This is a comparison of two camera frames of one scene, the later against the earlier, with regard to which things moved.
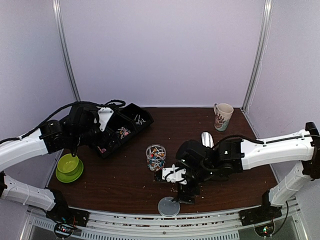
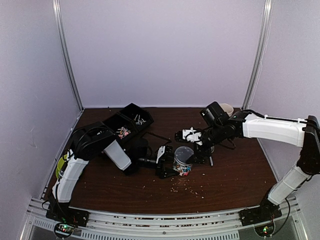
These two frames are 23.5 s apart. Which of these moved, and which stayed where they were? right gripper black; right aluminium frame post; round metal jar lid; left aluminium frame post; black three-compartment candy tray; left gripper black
Moved: left gripper black; round metal jar lid; right gripper black
Stayed: right aluminium frame post; black three-compartment candy tray; left aluminium frame post
